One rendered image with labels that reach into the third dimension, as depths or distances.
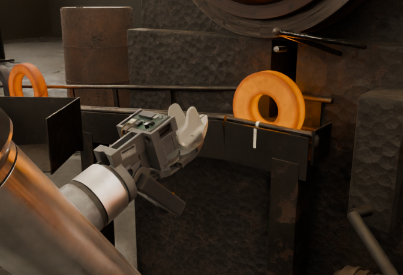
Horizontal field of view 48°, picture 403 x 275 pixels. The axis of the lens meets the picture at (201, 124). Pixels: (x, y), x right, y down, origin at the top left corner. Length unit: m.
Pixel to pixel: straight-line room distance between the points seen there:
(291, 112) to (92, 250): 0.56
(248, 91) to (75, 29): 2.85
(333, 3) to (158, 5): 0.57
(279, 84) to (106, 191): 0.44
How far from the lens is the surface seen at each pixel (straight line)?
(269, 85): 0.90
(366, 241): 0.78
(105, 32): 3.63
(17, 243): 0.38
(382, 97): 0.79
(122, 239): 1.93
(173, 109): 0.72
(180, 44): 1.12
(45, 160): 1.06
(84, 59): 3.68
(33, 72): 1.53
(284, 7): 0.82
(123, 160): 0.61
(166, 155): 0.66
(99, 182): 0.59
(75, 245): 0.40
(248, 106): 0.93
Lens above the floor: 0.95
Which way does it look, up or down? 16 degrees down
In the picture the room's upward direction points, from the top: straight up
